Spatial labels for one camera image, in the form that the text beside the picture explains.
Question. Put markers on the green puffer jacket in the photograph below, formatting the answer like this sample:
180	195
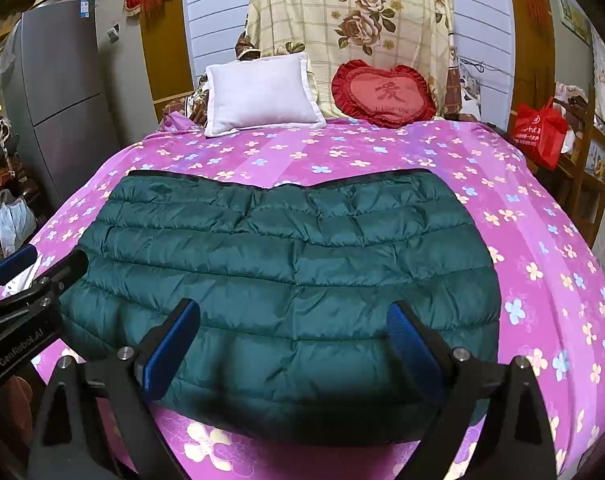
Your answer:
282	270

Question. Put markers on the wall socket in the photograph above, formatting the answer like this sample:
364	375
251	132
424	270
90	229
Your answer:
113	33

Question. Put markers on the beige floral quilt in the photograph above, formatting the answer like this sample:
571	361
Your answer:
332	10

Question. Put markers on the white pillow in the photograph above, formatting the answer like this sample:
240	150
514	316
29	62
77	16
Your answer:
262	90

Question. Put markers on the red plastic bag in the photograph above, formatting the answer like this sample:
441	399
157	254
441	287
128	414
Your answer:
540	132

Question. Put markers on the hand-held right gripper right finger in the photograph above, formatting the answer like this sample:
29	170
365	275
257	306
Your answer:
407	345

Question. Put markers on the red heart cushion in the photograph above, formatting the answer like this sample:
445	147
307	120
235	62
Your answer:
382	92

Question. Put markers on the white plastic bag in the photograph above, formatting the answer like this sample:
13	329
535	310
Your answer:
15	222

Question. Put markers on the pink floral bed sheet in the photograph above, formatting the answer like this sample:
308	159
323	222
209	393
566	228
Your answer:
532	240

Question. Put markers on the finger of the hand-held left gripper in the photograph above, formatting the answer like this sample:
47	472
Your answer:
15	262
67	270

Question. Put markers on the wooden shelf rack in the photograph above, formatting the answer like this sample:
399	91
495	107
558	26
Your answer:
587	170

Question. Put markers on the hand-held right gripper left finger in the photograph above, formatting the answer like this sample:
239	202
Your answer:
167	355

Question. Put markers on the grey refrigerator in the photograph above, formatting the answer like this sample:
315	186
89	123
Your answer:
57	85

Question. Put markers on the pile of clothes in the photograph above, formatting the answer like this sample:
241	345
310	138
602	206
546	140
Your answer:
0	160

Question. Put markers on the wooden bed headboard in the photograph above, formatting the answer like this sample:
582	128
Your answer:
167	60

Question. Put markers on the wall poster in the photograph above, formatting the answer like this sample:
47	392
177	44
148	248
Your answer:
572	17

